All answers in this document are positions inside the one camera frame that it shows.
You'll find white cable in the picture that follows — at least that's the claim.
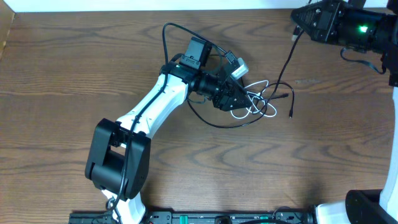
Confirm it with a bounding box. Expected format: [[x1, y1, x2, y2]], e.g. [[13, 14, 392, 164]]
[[229, 80, 278, 120]]

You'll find long black cable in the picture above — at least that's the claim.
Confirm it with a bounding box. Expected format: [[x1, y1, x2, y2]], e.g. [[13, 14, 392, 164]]
[[186, 26, 305, 129]]

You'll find short black cable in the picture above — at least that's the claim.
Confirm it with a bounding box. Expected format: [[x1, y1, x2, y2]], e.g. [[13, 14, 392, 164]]
[[254, 81, 295, 119]]

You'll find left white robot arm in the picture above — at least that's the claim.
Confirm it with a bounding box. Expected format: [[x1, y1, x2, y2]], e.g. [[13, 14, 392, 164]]
[[85, 37, 251, 223]]

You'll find right camera black cable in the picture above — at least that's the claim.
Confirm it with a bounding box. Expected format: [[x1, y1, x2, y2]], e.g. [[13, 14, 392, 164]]
[[340, 47, 387, 75]]

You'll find camera black cable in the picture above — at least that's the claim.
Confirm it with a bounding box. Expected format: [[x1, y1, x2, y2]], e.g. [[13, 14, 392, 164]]
[[105, 22, 239, 218], [340, 47, 387, 75]]

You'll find left camera black cable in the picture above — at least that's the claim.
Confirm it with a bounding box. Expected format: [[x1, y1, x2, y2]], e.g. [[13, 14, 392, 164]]
[[105, 22, 239, 218]]

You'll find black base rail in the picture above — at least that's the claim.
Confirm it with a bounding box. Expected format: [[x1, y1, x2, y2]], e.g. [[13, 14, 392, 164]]
[[68, 208, 317, 224]]

